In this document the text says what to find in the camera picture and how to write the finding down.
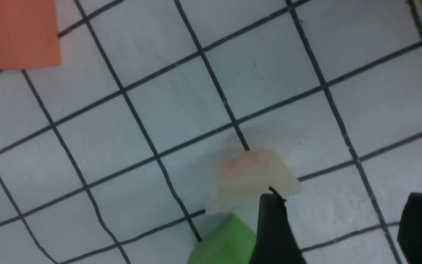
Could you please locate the orange foam cube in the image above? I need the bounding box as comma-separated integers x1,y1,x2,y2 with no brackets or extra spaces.
0,0,61,70

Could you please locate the green foam cube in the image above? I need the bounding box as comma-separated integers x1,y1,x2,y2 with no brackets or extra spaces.
187,214,256,264

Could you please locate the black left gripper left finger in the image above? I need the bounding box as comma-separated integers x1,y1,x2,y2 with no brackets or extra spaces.
249,194,306,264

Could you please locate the checkered white tablecloth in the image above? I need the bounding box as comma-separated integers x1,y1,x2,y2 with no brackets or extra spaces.
0,0,422,264

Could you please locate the pink dumpling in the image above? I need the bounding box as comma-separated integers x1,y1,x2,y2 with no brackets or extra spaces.
205,149,303,215

